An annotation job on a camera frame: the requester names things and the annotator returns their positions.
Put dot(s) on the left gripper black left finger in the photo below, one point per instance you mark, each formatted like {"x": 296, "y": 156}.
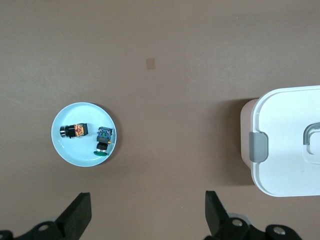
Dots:
{"x": 72, "y": 217}

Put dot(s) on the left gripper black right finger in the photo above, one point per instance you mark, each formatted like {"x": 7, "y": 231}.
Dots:
{"x": 220, "y": 222}

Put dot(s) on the small black brown component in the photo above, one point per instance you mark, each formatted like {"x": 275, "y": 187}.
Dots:
{"x": 77, "y": 130}

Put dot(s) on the white lunch box grey clips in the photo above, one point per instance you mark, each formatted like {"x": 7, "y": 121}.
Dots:
{"x": 282, "y": 170}

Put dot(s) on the light blue round plate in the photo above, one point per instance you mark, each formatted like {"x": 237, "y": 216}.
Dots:
{"x": 80, "y": 155}

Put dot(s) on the brown tape patch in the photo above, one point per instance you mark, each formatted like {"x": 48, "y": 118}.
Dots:
{"x": 150, "y": 63}

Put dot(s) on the green push button switch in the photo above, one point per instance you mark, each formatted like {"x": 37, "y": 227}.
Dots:
{"x": 103, "y": 140}

